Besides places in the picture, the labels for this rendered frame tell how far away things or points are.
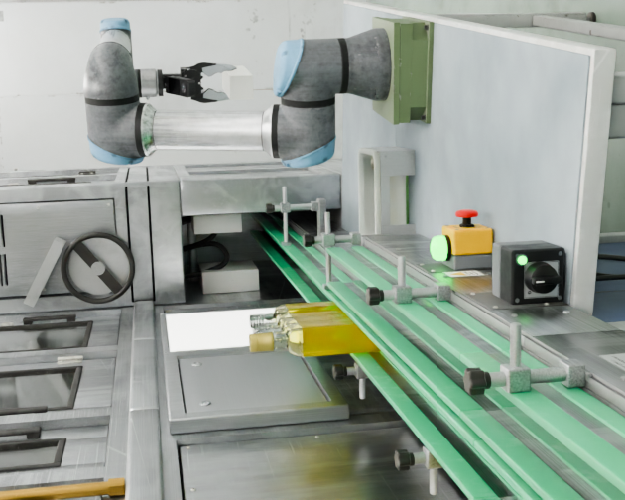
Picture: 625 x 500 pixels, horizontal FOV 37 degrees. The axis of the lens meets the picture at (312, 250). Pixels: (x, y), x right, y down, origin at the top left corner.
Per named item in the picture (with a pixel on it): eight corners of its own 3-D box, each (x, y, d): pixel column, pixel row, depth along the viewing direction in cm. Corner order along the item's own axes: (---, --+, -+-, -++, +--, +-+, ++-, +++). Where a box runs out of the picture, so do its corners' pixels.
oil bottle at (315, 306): (370, 323, 203) (271, 329, 199) (370, 298, 202) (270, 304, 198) (376, 328, 197) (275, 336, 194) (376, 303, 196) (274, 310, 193)
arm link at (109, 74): (76, 48, 194) (91, 17, 239) (81, 100, 198) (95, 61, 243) (134, 46, 195) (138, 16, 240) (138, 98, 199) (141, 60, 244)
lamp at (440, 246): (443, 258, 168) (427, 259, 167) (443, 233, 167) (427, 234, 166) (451, 262, 163) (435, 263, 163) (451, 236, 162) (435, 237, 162)
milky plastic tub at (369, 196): (394, 238, 229) (358, 240, 227) (392, 145, 225) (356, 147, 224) (414, 249, 212) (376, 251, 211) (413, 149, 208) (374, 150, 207)
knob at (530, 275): (554, 291, 135) (563, 296, 132) (523, 293, 134) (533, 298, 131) (554, 260, 134) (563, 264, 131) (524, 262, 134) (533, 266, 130)
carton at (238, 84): (243, 65, 266) (221, 65, 265) (253, 75, 243) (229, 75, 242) (243, 87, 268) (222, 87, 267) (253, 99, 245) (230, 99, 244)
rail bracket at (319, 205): (342, 241, 274) (266, 245, 271) (341, 183, 272) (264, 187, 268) (346, 243, 270) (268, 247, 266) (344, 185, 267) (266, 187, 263)
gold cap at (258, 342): (271, 342, 181) (248, 344, 180) (271, 328, 179) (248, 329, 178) (273, 354, 178) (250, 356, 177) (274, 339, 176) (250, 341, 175)
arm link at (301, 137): (334, 102, 194) (75, 99, 199) (334, 172, 199) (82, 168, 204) (337, 90, 205) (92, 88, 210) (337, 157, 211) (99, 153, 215)
